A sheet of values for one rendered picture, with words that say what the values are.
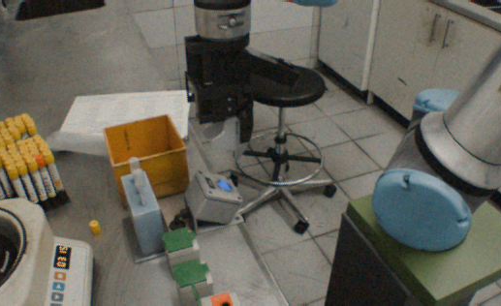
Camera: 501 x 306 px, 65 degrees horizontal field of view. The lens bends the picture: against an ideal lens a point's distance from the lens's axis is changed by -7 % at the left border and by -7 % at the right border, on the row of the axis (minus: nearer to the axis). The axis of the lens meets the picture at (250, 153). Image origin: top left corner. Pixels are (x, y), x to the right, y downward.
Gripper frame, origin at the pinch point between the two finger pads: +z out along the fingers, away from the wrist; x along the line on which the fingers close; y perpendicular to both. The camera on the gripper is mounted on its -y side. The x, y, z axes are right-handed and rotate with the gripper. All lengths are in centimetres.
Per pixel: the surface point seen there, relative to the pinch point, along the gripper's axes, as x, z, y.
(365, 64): -155, 71, -144
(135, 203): 3.5, 2.7, 18.1
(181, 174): -7.8, 8.3, 8.6
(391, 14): -143, 34, -149
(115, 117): -38.7, 11.2, 17.5
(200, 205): 3.1, 6.7, 8.1
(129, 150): -20.2, 8.9, 16.5
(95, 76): -69, 13, 21
